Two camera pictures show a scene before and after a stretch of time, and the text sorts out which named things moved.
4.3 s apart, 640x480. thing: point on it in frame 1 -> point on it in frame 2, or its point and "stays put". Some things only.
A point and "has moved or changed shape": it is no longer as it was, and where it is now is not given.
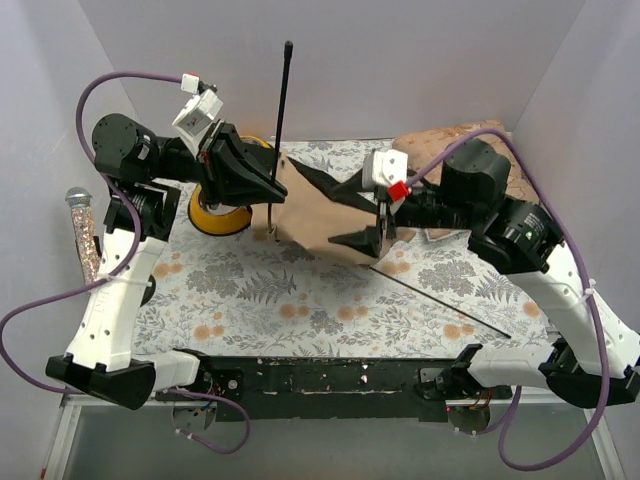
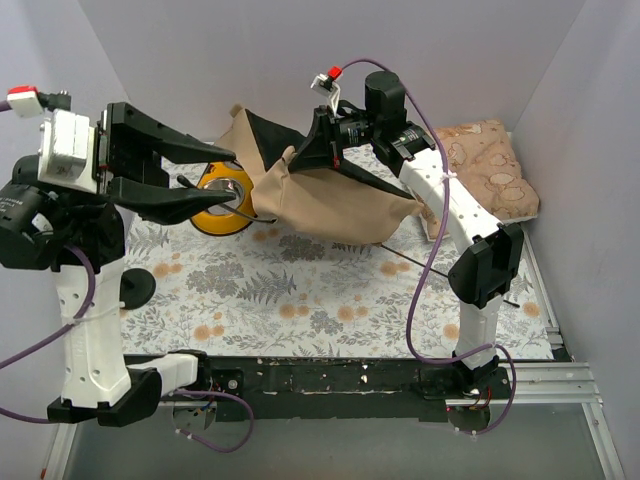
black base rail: (325, 389) stays put
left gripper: (214, 163) -> (115, 150)
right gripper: (383, 215) -> (324, 132)
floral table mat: (212, 295) stays put
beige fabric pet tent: (307, 210) has moved or changed shape
